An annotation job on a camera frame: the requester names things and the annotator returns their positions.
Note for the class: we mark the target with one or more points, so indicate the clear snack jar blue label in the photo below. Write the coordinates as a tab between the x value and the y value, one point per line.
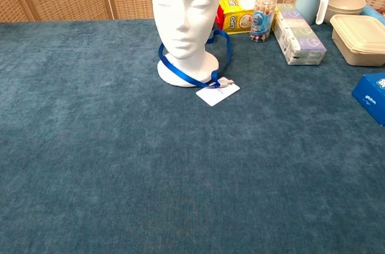
261	22

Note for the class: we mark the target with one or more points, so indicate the teal table cloth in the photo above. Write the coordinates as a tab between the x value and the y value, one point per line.
120	160

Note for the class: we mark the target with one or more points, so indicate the white foam mannequin head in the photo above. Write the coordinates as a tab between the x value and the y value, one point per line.
186	1

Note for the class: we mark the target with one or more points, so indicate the blue cylindrical tube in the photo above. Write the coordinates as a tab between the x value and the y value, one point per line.
373	13

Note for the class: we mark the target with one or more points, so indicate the pastel multicolour tissue pack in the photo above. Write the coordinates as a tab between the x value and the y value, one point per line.
297	34

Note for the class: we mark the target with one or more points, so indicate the brown cookie bag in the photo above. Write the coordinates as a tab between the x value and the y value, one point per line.
382	11

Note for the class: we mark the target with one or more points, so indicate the blue pink Oreo box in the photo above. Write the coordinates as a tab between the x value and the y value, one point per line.
370	94

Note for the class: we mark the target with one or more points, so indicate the beige bowl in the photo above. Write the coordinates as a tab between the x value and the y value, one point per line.
346	2

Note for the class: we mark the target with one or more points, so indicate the white and blue ID badge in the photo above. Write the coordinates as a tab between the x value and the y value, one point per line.
216	96

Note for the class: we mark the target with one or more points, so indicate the beige lidded lunch box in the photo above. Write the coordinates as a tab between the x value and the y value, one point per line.
358	34

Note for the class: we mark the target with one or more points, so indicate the yellow snack box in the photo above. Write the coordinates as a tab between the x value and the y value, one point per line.
237	19

